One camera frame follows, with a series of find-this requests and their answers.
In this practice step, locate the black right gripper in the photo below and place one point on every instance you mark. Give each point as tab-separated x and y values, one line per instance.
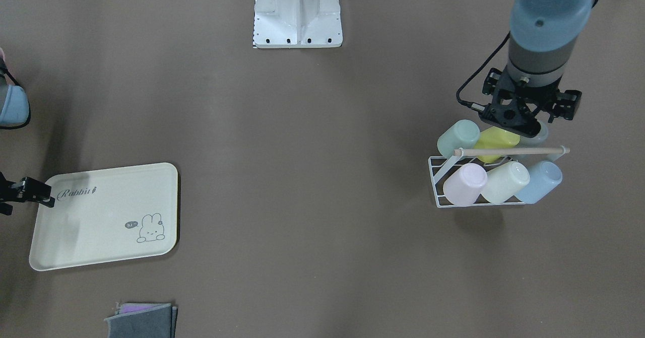
29	189

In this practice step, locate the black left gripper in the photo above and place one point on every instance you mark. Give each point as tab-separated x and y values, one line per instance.
565	102

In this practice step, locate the green plastic cup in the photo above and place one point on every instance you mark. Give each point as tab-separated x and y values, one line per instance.
462	134

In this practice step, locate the cream rabbit tray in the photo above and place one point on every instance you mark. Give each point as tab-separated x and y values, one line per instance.
106	216

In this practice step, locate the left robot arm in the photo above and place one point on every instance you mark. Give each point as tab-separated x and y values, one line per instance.
541	39

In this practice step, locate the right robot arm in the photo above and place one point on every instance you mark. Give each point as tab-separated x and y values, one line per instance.
16	114

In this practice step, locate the grey plastic cup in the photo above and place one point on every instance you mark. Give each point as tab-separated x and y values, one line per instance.
537	140

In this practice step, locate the yellow plastic cup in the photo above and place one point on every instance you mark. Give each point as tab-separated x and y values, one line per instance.
497	138

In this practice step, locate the blue plastic cup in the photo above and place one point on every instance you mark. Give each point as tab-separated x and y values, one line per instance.
544	177

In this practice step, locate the cream plastic cup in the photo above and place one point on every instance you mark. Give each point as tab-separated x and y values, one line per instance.
505	181

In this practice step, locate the pink plastic cup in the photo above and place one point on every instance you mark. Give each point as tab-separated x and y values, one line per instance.
464	186

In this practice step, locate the grey folded cloth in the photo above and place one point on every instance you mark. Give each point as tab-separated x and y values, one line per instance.
143	320

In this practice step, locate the white wire cup rack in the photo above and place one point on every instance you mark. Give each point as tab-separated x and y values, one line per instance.
441	168

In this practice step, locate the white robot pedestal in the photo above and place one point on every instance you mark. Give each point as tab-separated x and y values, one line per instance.
297	24

